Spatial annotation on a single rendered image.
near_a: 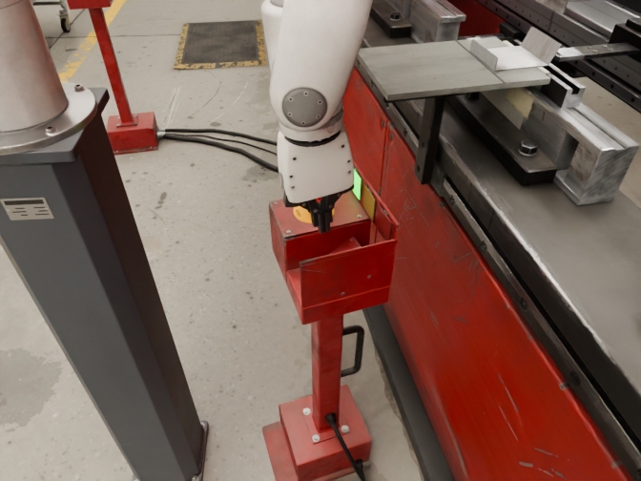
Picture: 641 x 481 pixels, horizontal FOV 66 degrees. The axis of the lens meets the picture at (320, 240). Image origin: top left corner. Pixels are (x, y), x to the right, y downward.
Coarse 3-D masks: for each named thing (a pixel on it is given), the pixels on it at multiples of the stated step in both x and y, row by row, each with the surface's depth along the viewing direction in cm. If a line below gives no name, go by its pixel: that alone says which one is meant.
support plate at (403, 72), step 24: (384, 48) 85; (408, 48) 85; (432, 48) 85; (456, 48) 85; (384, 72) 78; (408, 72) 78; (432, 72) 78; (456, 72) 78; (480, 72) 78; (504, 72) 78; (528, 72) 78; (384, 96) 74; (408, 96) 73
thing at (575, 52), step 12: (624, 24) 88; (636, 24) 85; (612, 36) 89; (624, 36) 87; (636, 36) 84; (564, 48) 84; (576, 48) 84; (588, 48) 84; (600, 48) 84; (612, 48) 84; (624, 48) 84; (636, 48) 84; (564, 60) 82; (636, 60) 85
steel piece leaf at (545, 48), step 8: (528, 32) 84; (536, 32) 83; (528, 40) 84; (536, 40) 83; (544, 40) 81; (552, 40) 79; (528, 48) 84; (536, 48) 82; (544, 48) 81; (552, 48) 79; (536, 56) 82; (544, 56) 81; (552, 56) 79
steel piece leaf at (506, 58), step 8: (472, 40) 83; (472, 48) 83; (480, 48) 81; (496, 48) 85; (504, 48) 85; (512, 48) 85; (520, 48) 85; (480, 56) 81; (488, 56) 79; (496, 56) 77; (504, 56) 82; (512, 56) 82; (520, 56) 82; (528, 56) 82; (488, 64) 79; (496, 64) 77; (504, 64) 80; (512, 64) 80; (520, 64) 80; (528, 64) 80; (536, 64) 80; (544, 64) 80
